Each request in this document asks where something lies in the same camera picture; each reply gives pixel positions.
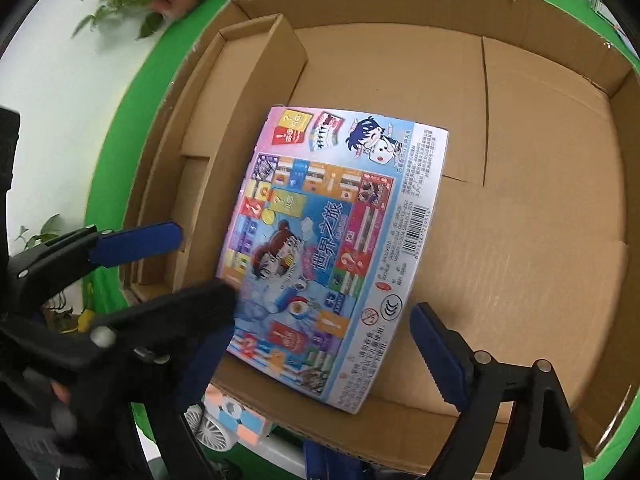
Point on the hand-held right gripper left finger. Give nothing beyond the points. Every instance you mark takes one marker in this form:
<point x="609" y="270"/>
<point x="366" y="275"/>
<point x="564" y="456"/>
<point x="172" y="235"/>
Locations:
<point x="200" y="365"/>

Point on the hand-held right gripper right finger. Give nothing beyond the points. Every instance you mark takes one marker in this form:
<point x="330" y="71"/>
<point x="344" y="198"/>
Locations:
<point x="440" y="355"/>

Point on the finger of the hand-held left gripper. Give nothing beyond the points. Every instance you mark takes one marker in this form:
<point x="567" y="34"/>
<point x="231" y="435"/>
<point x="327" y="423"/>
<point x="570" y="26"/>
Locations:
<point x="135" y="242"/>
<point x="190" y="305"/>

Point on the pastel puzzle cube box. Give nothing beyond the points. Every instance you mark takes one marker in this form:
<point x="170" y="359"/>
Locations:
<point x="235" y="417"/>

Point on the white handheld fan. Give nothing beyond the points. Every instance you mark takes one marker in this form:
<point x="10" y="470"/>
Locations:
<point x="212" y="435"/>

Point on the colourful board game box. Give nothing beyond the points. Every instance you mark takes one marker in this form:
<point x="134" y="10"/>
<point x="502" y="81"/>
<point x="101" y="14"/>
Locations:
<point x="340" y="240"/>

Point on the blue stapler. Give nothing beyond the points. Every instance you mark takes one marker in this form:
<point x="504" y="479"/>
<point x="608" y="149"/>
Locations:
<point x="325" y="462"/>

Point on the large cardboard box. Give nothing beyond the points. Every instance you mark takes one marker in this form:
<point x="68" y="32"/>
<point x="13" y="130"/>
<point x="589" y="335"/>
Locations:
<point x="525" y="210"/>

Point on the large-leaf pothos plant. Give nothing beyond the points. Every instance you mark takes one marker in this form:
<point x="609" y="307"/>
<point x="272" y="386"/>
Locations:
<point x="47" y="230"/>

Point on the green table cloth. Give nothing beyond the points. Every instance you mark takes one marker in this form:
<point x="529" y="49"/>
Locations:
<point x="130" y="125"/>

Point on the small cardboard insert box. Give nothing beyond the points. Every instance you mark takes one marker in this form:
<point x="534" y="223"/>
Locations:
<point x="240" y="110"/>

